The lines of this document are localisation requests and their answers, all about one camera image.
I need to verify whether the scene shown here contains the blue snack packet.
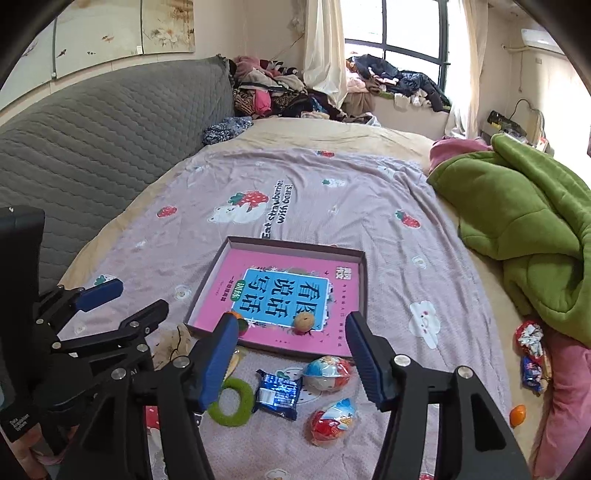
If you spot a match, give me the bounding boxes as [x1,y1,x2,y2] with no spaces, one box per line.
[253,369,303,421]

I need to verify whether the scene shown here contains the grey quilted headboard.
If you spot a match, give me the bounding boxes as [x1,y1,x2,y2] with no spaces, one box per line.
[0,55,236,291]

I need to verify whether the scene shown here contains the white air conditioner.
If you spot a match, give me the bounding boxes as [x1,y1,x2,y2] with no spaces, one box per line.
[521,28,563,52]

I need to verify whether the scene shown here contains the floral wall panel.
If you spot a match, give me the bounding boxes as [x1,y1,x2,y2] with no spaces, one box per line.
[21,0,197,78]

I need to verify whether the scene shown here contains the beige bed sheet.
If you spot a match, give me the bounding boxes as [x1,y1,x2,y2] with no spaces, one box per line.
[55,115,546,462]

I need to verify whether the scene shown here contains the dark pink cloth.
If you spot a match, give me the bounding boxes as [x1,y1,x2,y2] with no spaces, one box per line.
[429,137,494,175]

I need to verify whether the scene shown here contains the blue candy packet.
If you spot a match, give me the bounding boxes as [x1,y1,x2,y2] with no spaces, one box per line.
[521,355,549,394]

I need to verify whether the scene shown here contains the pile of mixed clothes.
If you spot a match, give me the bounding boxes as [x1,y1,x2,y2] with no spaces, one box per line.
[228,55,376,124]

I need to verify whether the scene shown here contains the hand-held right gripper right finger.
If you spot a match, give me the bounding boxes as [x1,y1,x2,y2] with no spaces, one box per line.
[345,311,532,480]

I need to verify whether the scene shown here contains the red white candy packet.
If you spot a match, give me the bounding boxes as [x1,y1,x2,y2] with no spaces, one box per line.
[515,320,549,358]

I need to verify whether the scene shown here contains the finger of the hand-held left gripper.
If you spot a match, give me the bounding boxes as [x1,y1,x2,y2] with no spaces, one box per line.
[51,299,170,359]
[34,278,124,334]

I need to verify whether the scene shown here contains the black framed window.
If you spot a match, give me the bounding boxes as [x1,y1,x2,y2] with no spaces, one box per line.
[344,0,468,88]

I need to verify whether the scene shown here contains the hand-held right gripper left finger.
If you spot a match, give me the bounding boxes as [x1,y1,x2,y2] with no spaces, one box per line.
[60,311,241,480]

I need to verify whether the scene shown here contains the light pink garment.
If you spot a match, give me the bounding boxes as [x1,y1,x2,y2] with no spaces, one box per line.
[531,328,591,478]

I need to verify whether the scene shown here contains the pink strawberry printed blanket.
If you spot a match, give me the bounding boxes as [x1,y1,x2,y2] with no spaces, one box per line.
[58,148,513,480]

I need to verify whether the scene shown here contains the green fleece blanket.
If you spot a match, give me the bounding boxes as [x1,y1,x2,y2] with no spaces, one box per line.
[427,134,591,347]

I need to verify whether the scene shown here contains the sheer beige drawstring bag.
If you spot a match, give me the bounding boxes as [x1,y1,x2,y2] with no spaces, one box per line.
[151,323,198,371]

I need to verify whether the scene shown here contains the green fuzzy ring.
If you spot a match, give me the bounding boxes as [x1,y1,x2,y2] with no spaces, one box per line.
[209,377,256,424]

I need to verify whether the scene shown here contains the blue patterned cloth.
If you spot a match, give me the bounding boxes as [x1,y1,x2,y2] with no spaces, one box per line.
[202,116,254,146]

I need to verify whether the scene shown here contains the cream curtain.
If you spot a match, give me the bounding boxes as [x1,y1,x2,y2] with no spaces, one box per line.
[302,0,345,107]
[445,0,486,139]

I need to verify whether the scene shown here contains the clear wrapped blue candy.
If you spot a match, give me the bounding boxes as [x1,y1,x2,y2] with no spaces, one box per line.
[302,355,354,393]

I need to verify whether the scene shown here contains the shallow pink cardboard box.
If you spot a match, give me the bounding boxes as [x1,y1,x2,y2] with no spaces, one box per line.
[184,236,369,358]

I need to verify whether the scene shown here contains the colourful surprise egg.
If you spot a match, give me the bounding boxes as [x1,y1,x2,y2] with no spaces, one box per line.
[309,398,358,446]

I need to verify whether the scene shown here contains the dark clothes on windowsill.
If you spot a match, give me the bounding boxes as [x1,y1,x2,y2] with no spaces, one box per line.
[346,54,452,112]

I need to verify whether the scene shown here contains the white appliance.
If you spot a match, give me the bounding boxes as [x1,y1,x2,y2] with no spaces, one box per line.
[526,108,546,145]

